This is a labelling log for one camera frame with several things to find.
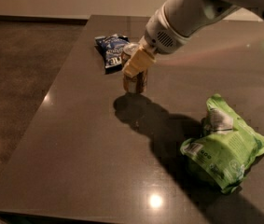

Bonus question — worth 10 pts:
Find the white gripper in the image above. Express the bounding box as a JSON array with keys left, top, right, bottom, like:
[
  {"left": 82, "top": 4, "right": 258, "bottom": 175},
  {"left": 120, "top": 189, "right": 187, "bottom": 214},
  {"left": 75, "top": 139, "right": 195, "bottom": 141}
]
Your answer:
[{"left": 123, "top": 7, "right": 191, "bottom": 77}]

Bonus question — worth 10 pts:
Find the orange soda can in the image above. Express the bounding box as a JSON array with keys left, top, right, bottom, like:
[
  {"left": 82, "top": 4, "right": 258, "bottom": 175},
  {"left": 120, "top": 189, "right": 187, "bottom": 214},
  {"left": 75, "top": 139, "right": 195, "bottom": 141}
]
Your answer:
[{"left": 121, "top": 42, "right": 147, "bottom": 93}]

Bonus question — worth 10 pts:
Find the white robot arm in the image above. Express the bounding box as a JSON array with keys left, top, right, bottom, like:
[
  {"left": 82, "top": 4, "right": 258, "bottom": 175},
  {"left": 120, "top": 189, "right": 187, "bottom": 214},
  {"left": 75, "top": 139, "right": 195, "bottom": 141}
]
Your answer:
[{"left": 123, "top": 0, "right": 264, "bottom": 77}]

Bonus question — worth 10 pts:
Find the blue chip bag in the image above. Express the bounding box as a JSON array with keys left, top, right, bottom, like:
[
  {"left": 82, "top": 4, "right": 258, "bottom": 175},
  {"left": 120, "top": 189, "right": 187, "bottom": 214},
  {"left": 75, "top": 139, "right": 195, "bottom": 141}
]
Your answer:
[{"left": 95, "top": 34, "right": 130, "bottom": 70}]

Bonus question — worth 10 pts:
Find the green chip bag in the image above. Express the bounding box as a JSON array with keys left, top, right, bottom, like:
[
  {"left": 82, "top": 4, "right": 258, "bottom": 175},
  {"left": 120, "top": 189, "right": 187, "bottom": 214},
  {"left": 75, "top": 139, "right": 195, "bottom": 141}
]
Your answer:
[{"left": 180, "top": 94, "right": 264, "bottom": 194}]

